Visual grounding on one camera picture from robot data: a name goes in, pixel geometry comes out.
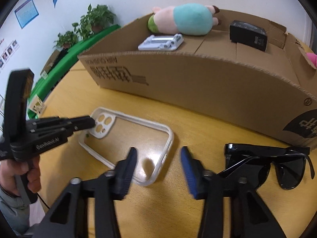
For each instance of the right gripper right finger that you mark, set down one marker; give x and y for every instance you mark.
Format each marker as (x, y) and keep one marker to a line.
(250, 216)

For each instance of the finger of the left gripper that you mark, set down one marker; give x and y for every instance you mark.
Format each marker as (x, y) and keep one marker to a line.
(78, 123)

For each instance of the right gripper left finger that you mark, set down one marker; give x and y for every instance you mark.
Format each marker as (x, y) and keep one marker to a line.
(68, 216)

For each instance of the white clear phone case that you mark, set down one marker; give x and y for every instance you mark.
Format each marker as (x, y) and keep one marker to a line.
(116, 132)

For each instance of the black sunglasses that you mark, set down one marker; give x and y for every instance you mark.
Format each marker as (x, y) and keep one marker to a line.
(254, 163)

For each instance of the white folding phone stand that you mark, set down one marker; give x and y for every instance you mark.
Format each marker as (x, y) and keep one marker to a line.
(161, 43)

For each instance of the black charger box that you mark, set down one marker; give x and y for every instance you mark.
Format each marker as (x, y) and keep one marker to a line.
(248, 34)

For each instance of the green covered table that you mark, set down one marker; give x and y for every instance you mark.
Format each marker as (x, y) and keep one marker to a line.
(44, 86)

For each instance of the person's grey sleeve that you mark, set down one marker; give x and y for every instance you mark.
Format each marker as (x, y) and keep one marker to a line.
(16, 213)

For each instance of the small potted green plant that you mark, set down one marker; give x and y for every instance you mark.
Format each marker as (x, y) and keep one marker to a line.
(66, 40)

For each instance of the shallow cardboard box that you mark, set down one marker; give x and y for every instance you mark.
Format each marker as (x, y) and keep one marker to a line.
(271, 92)

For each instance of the pink teal pig plush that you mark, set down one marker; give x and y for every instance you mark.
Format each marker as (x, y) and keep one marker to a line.
(190, 19)

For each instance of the pink strawberry bear plush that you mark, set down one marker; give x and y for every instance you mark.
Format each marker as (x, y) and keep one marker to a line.
(313, 59)

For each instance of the black camera box left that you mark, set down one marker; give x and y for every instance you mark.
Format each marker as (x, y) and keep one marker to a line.
(18, 91)

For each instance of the blue framed wall poster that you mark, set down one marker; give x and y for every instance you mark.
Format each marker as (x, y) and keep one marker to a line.
(26, 12)

